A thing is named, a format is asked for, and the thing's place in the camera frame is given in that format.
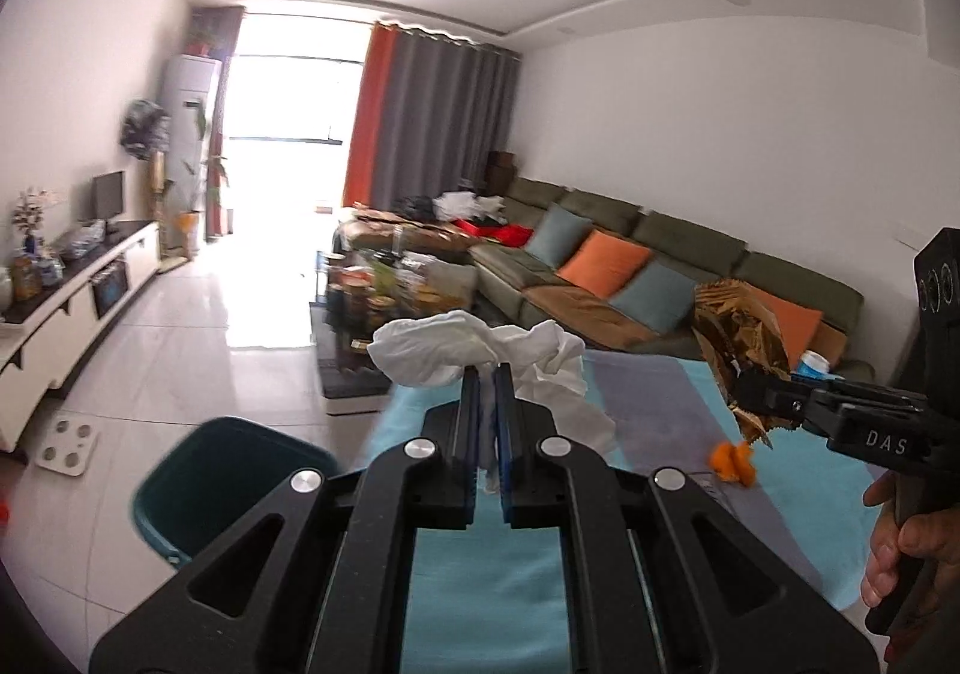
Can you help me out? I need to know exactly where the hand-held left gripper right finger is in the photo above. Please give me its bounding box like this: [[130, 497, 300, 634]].
[[495, 363, 878, 674]]

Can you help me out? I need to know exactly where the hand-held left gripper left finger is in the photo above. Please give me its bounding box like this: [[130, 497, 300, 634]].
[[88, 365, 481, 674]]

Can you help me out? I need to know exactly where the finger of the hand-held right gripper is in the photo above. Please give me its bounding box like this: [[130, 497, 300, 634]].
[[731, 368, 841, 436]]

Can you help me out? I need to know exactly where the golden brown snack packet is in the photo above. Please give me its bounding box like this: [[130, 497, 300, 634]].
[[691, 278, 792, 451]]

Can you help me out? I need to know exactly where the white tissue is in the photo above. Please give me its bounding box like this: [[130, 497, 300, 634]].
[[366, 311, 617, 495]]

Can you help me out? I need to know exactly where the teal trash bin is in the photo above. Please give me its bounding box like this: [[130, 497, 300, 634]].
[[131, 415, 338, 570]]

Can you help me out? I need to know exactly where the person's right hand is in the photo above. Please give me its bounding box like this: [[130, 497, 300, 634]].
[[861, 471, 960, 609]]

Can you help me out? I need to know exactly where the orange cushion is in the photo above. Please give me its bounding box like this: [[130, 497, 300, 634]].
[[750, 284, 824, 364], [555, 229, 653, 300]]

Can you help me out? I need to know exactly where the orange peel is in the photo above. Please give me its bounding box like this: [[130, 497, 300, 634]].
[[709, 440, 757, 486]]

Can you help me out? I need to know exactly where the cluttered coffee table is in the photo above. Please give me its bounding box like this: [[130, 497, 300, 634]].
[[309, 246, 481, 418]]

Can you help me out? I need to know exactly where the teal grey printed tablecloth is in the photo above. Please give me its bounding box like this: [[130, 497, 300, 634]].
[[352, 344, 901, 674]]

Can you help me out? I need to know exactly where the grey-blue cushion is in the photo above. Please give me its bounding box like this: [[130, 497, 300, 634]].
[[523, 201, 591, 270], [607, 260, 698, 334]]

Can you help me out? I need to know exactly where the brown sofa seat pad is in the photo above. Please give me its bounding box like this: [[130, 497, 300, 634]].
[[521, 282, 661, 349]]

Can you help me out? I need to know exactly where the green sofa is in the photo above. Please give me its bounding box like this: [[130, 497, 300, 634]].
[[334, 175, 875, 382]]

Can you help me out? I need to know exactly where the red cloth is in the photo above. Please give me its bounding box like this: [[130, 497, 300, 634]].
[[450, 218, 535, 247]]

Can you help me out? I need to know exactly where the white clothes pile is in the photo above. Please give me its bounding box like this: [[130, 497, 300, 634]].
[[433, 191, 505, 225]]

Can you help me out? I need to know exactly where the dark clothes pile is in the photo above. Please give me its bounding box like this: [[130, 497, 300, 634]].
[[397, 195, 443, 225]]

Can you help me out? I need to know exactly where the brown cardboard box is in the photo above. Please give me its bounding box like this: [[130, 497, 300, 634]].
[[486, 151, 518, 195]]

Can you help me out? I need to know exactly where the grey curtain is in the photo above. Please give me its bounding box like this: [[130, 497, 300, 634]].
[[371, 21, 522, 214]]

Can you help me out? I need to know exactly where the orange curtain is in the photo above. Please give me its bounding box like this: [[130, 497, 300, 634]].
[[341, 21, 398, 210]]

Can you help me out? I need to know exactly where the white bathroom scale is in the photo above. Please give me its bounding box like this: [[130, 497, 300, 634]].
[[36, 421, 100, 472]]

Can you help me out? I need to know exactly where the striped red curtain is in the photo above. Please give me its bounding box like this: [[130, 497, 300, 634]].
[[202, 6, 245, 240]]

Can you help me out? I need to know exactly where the white black television cabinet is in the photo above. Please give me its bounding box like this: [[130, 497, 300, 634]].
[[0, 220, 162, 454]]

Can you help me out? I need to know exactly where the white standing air conditioner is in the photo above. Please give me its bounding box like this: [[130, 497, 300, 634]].
[[161, 53, 224, 259]]

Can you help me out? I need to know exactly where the black television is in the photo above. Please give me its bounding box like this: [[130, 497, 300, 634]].
[[91, 170, 127, 225]]

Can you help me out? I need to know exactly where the covered standing fan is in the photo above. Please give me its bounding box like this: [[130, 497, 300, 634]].
[[120, 98, 172, 157]]

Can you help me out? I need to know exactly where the flower vase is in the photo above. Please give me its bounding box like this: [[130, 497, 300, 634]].
[[11, 188, 68, 256]]

